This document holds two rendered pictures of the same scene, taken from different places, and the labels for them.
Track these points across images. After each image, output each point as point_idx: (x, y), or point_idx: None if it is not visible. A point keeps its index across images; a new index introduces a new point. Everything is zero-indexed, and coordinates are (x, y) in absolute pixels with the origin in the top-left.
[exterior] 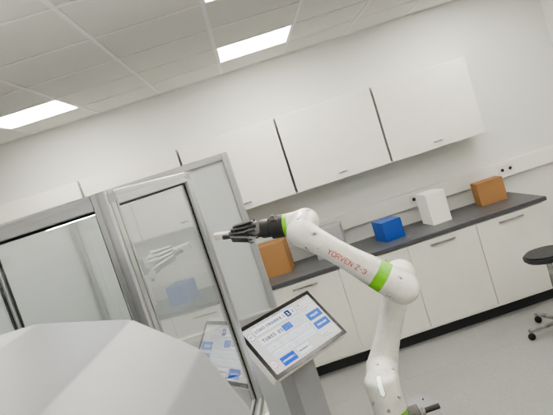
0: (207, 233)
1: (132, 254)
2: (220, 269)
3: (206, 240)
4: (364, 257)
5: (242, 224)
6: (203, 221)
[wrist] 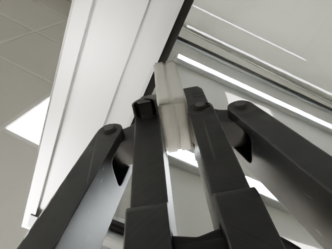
0: (96, 48)
1: None
2: None
3: (162, 47)
4: None
5: (106, 229)
6: (80, 100)
